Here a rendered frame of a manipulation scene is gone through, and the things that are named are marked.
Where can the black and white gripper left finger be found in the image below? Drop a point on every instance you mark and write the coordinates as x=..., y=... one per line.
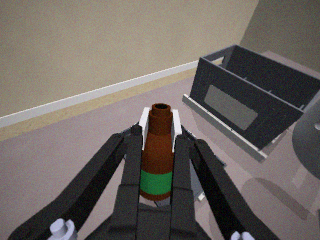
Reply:
x=64, y=217

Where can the brown bottle with green label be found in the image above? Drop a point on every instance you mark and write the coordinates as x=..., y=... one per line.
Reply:
x=157, y=156

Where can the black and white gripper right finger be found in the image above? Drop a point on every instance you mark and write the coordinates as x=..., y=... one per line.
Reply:
x=234, y=217

